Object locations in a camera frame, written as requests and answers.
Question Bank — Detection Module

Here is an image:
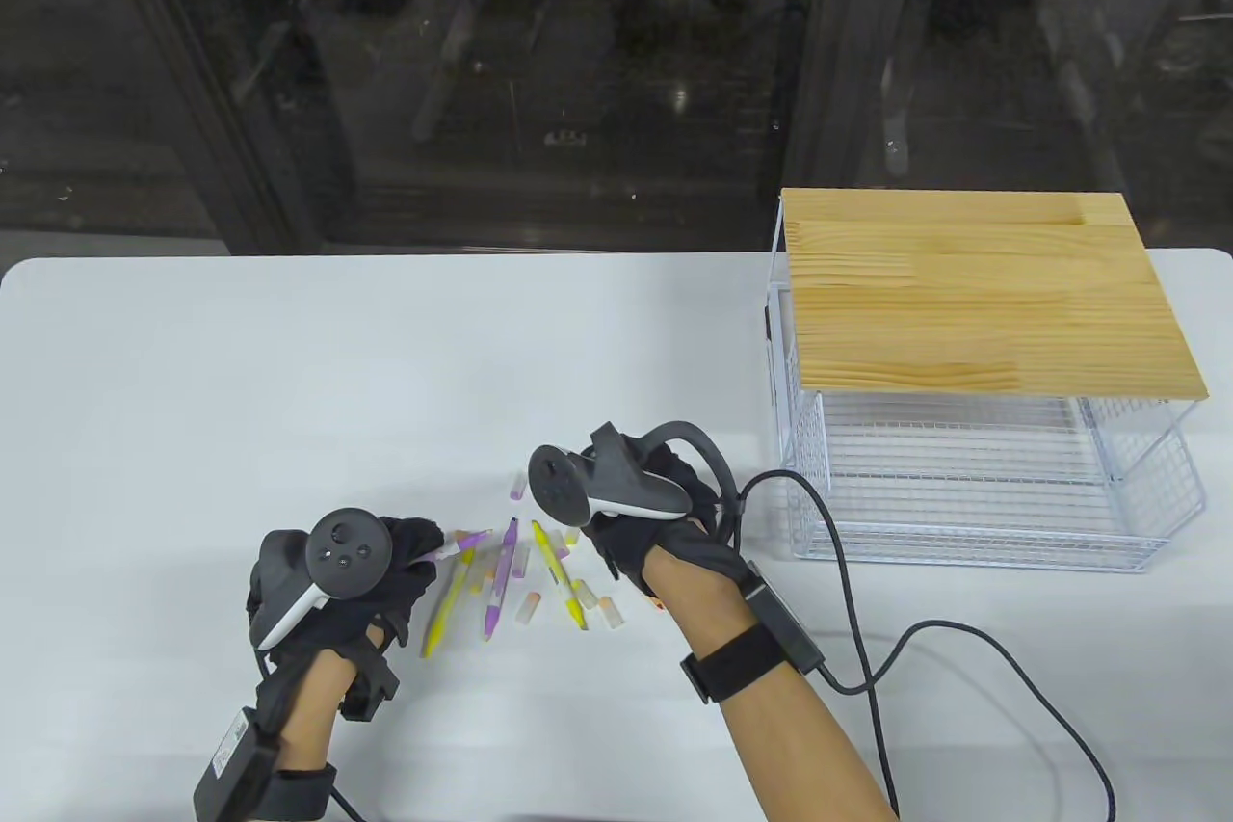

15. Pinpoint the person's left hand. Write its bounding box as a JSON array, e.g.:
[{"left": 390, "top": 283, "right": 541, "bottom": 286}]
[{"left": 246, "top": 517, "right": 449, "bottom": 722}]

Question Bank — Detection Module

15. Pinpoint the person's right hand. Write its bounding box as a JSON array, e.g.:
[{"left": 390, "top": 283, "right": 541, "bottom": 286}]
[{"left": 578, "top": 451, "right": 762, "bottom": 606}]

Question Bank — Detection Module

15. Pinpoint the yellow double-ended highlighter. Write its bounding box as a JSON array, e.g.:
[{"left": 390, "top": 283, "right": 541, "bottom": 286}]
[
  {"left": 421, "top": 550, "right": 478, "bottom": 659},
  {"left": 532, "top": 520, "right": 587, "bottom": 630}
]

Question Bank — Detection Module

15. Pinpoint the black and white controller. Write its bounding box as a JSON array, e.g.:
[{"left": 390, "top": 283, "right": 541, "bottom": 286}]
[
  {"left": 252, "top": 509, "right": 391, "bottom": 651},
  {"left": 528, "top": 422, "right": 743, "bottom": 544}
]

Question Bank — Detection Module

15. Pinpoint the purple double-ended highlighter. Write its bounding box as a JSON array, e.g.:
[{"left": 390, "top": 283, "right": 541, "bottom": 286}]
[
  {"left": 482, "top": 518, "right": 521, "bottom": 642},
  {"left": 424, "top": 528, "right": 494, "bottom": 565}
]

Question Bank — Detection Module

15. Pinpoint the cluster of clear highlighter caps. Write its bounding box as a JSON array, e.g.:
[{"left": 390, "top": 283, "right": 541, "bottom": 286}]
[{"left": 448, "top": 471, "right": 627, "bottom": 630}]

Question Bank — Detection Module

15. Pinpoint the white wire drawer rack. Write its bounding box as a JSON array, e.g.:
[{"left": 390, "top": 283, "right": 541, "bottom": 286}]
[{"left": 768, "top": 191, "right": 1207, "bottom": 574}]

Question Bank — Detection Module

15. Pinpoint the person's right forearm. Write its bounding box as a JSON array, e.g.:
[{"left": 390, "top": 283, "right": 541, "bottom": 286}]
[{"left": 641, "top": 547, "right": 902, "bottom": 822}]

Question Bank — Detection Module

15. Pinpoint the person's left forearm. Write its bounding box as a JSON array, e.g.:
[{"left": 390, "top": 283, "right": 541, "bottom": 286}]
[{"left": 255, "top": 649, "right": 357, "bottom": 822}]

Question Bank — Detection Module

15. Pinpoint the light wooden board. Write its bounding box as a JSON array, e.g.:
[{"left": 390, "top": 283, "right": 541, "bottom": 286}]
[{"left": 778, "top": 189, "right": 1210, "bottom": 399}]

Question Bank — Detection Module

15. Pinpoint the black wrist strap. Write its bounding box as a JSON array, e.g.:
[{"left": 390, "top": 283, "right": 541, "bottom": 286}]
[
  {"left": 265, "top": 764, "right": 338, "bottom": 818},
  {"left": 680, "top": 624, "right": 786, "bottom": 705}
]

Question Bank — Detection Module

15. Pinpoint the black labelled wrist camera box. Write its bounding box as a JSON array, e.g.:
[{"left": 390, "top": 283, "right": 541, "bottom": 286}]
[{"left": 193, "top": 706, "right": 280, "bottom": 821}]

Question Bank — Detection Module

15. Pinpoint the dark window frame post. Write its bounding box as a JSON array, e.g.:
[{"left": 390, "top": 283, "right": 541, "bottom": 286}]
[
  {"left": 82, "top": 0, "right": 357, "bottom": 254},
  {"left": 780, "top": 0, "right": 926, "bottom": 192}
]

